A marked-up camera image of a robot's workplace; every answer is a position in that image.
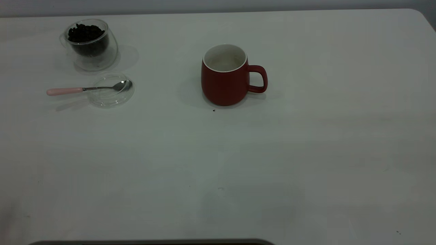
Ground red ceramic mug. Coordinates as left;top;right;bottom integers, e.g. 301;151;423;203
201;44;268;106

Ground clear double-wall glass cup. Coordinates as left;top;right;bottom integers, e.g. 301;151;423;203
60;18;119;71

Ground pink-handled metal spoon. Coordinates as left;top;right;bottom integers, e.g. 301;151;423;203
46;80;133;97

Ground dark coffee beans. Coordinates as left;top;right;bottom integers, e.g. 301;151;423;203
67;23;110;57

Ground clear round glass lid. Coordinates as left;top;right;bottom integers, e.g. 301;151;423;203
88;72;135;109

